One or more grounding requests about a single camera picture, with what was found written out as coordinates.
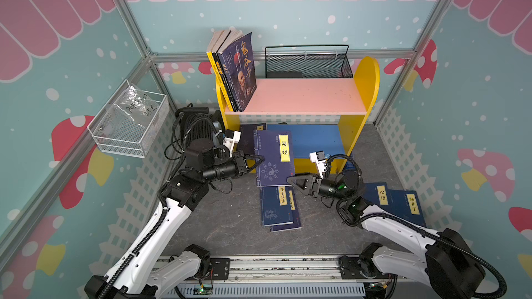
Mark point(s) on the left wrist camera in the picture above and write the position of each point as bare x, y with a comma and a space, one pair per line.
231, 138

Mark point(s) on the old man cover book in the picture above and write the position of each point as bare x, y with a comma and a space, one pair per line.
237, 57

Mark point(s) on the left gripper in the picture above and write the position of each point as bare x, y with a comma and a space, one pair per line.
260, 160

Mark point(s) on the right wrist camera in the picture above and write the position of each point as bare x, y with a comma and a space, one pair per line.
319, 159

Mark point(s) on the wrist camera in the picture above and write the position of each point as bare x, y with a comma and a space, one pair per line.
319, 159
231, 138

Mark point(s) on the yellow cartoon cover book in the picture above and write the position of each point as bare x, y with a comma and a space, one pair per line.
211, 60

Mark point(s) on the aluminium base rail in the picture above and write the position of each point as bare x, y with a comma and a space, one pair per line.
275, 276

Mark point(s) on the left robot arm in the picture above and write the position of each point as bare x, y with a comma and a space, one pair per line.
203, 155

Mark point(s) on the clear plastic bag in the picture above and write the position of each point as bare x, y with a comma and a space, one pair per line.
135, 107

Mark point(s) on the dark blue book far right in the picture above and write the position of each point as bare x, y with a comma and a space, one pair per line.
405, 204

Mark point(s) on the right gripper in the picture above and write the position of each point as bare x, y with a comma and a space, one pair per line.
308, 183

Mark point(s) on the white wire wall basket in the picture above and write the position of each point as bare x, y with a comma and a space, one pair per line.
114, 136

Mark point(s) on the black cable reel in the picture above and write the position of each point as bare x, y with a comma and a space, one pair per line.
192, 123

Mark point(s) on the dark blue Sunzi label book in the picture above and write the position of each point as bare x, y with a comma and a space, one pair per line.
275, 206

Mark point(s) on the black wire mesh basket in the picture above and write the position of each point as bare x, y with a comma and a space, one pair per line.
307, 61

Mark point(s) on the yellow bookshelf pink blue shelves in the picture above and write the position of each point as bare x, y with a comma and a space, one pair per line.
330, 113

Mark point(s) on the blue book yellow label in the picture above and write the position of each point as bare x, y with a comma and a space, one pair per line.
376, 193

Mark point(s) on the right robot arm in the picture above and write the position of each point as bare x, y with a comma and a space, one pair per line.
415, 236

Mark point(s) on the dark blue bagua cover book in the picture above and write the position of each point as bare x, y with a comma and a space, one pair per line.
279, 160

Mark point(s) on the dark blue Mengxi label book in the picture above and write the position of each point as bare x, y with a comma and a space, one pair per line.
296, 224

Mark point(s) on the black antler cover book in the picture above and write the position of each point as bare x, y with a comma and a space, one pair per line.
220, 37

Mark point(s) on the dark blue thread-bound book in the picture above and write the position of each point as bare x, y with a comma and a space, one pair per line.
246, 143

